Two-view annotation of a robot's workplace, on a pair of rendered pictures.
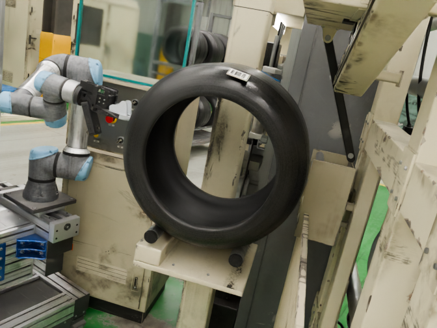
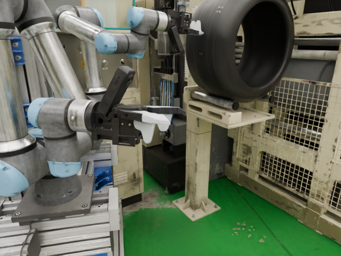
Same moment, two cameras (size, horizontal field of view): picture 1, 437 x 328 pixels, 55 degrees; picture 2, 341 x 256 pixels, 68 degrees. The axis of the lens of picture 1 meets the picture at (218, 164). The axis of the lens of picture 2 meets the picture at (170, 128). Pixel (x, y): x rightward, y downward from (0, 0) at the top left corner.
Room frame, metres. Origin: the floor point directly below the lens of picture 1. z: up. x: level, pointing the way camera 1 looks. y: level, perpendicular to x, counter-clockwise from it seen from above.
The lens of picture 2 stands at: (0.52, 1.23, 1.21)
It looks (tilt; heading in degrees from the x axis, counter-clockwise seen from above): 19 degrees down; 318
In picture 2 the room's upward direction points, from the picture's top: straight up
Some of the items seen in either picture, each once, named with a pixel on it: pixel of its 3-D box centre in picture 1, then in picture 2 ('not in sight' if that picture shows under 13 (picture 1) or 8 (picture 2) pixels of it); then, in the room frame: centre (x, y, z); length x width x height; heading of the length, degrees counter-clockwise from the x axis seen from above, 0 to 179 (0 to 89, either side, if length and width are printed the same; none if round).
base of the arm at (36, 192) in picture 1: (41, 185); not in sight; (1.76, 0.77, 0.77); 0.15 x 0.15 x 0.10
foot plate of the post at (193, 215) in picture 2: not in sight; (196, 203); (1.62, -0.02, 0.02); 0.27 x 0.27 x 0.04; 80
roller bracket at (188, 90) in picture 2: not in sight; (210, 91); (1.54, -0.03, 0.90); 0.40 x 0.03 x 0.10; 80
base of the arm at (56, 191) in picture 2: not in sight; (56, 179); (1.33, 1.02, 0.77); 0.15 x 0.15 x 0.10
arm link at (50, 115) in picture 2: not in sight; (56, 115); (1.13, 1.05, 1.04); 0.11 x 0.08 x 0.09; 34
